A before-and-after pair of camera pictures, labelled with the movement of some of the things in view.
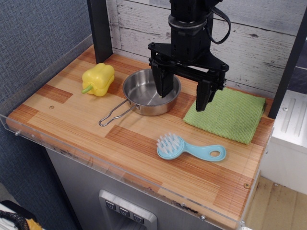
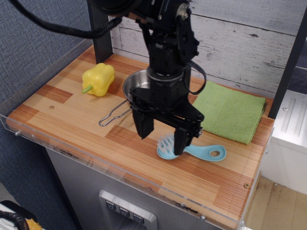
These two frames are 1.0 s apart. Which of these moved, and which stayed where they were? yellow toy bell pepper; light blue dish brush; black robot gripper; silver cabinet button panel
Moved: black robot gripper
Stayed: light blue dish brush; yellow toy bell pepper; silver cabinet button panel
